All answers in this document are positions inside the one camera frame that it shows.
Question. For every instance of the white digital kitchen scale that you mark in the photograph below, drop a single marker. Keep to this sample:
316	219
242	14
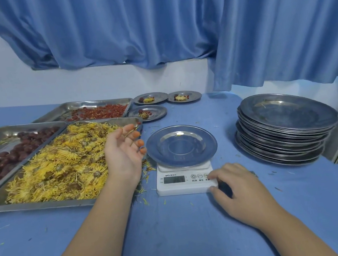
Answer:
179	189

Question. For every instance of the stack of steel plates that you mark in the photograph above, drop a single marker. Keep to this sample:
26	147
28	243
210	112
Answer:
285	131

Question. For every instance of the person's left forearm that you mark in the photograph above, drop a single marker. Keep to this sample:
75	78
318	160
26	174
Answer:
96	241

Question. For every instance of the blue tablecloth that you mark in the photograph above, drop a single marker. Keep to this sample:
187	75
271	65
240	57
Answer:
184	240

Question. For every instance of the wide blue curtain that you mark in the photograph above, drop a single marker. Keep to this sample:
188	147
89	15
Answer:
114	26

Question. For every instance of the person's left hand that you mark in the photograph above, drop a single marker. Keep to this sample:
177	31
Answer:
124	159

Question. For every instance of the person's right hand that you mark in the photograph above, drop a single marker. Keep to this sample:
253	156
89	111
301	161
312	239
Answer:
247	199

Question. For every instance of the narrow blue curtain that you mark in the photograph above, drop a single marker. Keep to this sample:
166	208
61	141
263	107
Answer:
285	28

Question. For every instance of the pile of yellow chrysanthemums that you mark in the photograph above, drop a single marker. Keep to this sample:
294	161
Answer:
61	169

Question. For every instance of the round steel plate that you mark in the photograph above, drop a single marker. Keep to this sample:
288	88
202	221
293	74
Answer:
183	146
194	95
158	112
161	97

